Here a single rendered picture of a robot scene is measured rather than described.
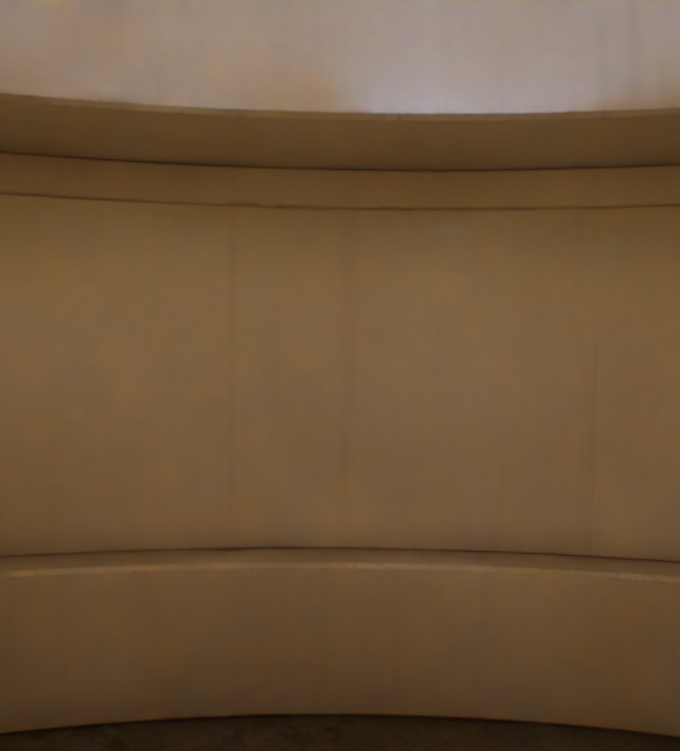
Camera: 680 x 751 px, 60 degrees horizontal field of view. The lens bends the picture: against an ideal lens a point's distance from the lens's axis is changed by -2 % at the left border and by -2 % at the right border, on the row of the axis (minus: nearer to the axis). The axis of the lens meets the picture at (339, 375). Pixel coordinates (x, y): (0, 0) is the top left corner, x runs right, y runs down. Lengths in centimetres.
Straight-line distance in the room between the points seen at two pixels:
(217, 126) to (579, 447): 34
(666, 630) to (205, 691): 33
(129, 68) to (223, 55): 6
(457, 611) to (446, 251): 27
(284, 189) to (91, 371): 20
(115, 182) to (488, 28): 28
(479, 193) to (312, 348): 17
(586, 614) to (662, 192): 31
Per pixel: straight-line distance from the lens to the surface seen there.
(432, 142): 43
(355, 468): 47
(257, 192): 48
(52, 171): 50
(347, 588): 46
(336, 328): 46
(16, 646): 49
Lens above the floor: 26
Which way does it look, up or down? 1 degrees down
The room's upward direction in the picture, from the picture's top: 1 degrees clockwise
